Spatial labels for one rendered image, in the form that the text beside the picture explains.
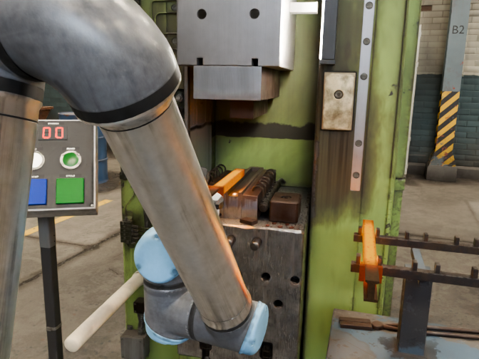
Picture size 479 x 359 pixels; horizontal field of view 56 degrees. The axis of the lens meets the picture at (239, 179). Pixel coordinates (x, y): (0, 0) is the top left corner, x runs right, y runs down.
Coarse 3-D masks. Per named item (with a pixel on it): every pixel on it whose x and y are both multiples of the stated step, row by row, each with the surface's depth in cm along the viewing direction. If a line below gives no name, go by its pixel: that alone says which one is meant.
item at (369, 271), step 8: (368, 224) 123; (368, 232) 117; (368, 240) 111; (368, 248) 106; (368, 256) 100; (376, 256) 101; (360, 264) 94; (368, 264) 93; (376, 264) 96; (360, 272) 94; (368, 272) 89; (376, 272) 90; (360, 280) 94; (368, 280) 86; (376, 280) 86; (368, 288) 87; (376, 288) 91; (368, 296) 86; (376, 296) 88
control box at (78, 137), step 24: (48, 120) 134; (72, 120) 136; (48, 144) 132; (72, 144) 134; (96, 144) 138; (48, 168) 130; (72, 168) 131; (96, 168) 135; (48, 192) 128; (96, 192) 133; (48, 216) 132
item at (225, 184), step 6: (228, 174) 135; (234, 174) 135; (240, 174) 138; (222, 180) 125; (228, 180) 125; (234, 180) 130; (210, 186) 114; (216, 186) 114; (222, 186) 117; (228, 186) 123; (210, 192) 108; (216, 192) 110; (222, 192) 113
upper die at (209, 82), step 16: (208, 80) 131; (224, 80) 130; (240, 80) 129; (256, 80) 128; (272, 80) 150; (208, 96) 131; (224, 96) 130; (240, 96) 130; (256, 96) 129; (272, 96) 152
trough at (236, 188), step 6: (252, 168) 174; (258, 168) 174; (246, 174) 164; (252, 174) 169; (240, 180) 154; (246, 180) 158; (234, 186) 145; (240, 186) 149; (228, 192) 137; (234, 192) 140
